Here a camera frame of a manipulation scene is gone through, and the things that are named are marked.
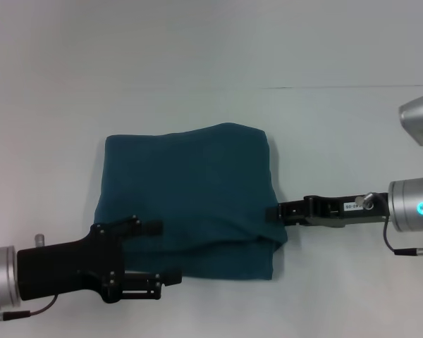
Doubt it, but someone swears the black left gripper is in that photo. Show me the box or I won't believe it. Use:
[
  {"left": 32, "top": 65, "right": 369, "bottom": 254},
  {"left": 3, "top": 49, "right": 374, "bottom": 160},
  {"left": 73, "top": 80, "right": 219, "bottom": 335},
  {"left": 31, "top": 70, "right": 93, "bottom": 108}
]
[{"left": 16, "top": 215, "right": 183, "bottom": 304}]

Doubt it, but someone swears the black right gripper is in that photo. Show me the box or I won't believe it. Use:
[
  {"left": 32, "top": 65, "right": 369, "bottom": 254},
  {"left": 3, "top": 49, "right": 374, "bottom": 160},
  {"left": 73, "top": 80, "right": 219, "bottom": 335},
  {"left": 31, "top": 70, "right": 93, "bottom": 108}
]
[{"left": 266, "top": 192, "right": 392, "bottom": 230}]

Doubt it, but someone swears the blue teal shirt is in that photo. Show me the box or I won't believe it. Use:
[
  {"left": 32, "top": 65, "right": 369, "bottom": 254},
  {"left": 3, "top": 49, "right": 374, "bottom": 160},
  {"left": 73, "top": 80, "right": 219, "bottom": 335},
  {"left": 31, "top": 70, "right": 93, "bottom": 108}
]
[{"left": 93, "top": 121, "right": 288, "bottom": 282}]

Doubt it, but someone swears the left wrist cable with plug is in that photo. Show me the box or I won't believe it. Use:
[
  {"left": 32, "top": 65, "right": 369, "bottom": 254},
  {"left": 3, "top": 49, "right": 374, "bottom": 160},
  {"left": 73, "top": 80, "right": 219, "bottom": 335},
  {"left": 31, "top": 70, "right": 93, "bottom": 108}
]
[{"left": 0, "top": 295, "right": 61, "bottom": 327}]

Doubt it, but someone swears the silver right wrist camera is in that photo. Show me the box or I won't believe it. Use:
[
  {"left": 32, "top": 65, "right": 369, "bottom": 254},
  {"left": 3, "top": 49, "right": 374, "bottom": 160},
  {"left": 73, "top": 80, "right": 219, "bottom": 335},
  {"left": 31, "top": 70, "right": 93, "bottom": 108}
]
[{"left": 398, "top": 92, "right": 423, "bottom": 147}]

